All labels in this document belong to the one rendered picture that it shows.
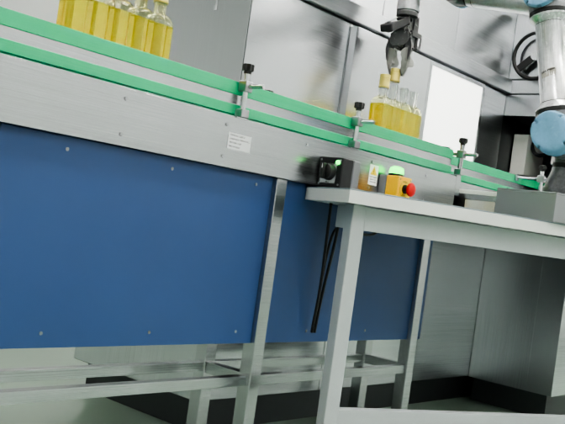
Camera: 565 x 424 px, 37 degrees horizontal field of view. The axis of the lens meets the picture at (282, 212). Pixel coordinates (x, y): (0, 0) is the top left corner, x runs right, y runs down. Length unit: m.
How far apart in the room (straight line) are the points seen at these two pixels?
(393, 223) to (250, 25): 0.74
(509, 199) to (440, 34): 0.97
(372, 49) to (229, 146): 1.03
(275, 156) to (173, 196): 0.33
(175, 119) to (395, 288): 1.06
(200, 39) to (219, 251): 0.82
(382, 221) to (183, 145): 0.57
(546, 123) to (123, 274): 1.25
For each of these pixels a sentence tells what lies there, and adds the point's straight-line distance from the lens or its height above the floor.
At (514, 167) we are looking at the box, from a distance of 3.86.
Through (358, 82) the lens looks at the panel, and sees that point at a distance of 2.84.
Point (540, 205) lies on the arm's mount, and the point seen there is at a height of 0.79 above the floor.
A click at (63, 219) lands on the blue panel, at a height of 0.59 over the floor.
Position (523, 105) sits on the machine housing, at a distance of 3.77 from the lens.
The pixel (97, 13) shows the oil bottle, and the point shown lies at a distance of 1.92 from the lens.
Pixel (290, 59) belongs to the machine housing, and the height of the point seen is 1.14.
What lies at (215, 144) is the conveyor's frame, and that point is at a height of 0.80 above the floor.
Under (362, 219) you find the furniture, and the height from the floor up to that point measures 0.68.
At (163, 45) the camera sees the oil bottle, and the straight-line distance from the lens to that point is 2.03.
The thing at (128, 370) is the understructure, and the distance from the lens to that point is 2.12.
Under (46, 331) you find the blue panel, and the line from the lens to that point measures 1.76.
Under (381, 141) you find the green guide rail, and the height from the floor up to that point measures 0.92.
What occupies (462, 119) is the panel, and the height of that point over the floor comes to 1.15.
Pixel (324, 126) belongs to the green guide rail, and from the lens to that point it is 2.30.
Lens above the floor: 0.64
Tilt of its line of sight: 1 degrees up
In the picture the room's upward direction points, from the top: 8 degrees clockwise
